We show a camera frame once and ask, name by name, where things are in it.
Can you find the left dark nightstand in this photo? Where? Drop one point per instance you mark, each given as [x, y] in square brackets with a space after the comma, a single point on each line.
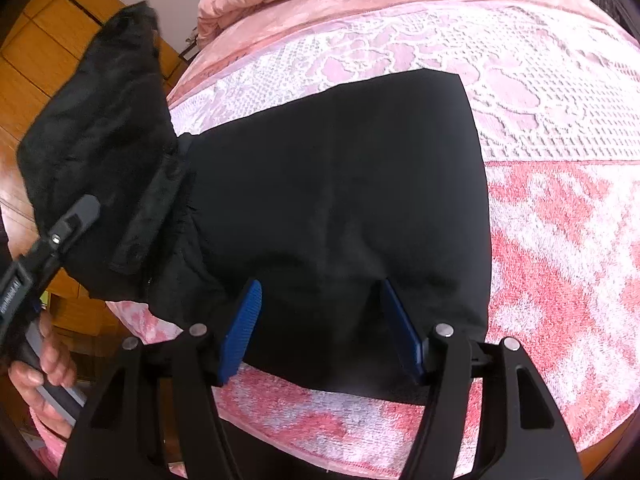
[190, 51]

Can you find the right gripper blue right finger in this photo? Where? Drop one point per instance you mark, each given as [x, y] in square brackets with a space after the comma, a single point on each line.
[406, 340]

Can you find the pink patterned bed blanket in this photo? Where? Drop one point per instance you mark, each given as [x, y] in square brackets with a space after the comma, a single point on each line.
[553, 86]

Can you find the black quilted pants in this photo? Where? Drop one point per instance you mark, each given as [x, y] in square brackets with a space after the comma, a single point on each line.
[320, 200]

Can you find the person's left hand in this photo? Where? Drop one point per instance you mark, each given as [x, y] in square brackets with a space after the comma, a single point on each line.
[56, 366]

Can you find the yellow wooden wardrobe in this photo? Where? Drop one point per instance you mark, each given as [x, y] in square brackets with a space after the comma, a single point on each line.
[40, 53]

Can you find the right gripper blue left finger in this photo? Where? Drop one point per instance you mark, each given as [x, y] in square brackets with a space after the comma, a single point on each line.
[238, 331]

